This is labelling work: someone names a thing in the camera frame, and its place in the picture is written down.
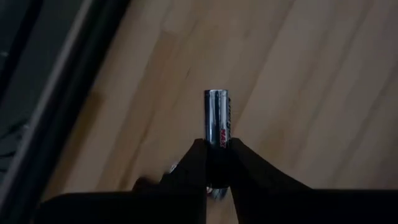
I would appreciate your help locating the silver black AA battery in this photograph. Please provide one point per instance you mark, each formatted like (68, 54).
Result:
(216, 115)

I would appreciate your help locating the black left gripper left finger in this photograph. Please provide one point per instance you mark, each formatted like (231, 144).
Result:
(174, 205)

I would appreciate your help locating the black aluminium table frame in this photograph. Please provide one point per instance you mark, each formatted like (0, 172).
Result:
(68, 93)

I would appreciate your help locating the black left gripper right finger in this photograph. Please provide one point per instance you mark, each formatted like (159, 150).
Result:
(280, 202)

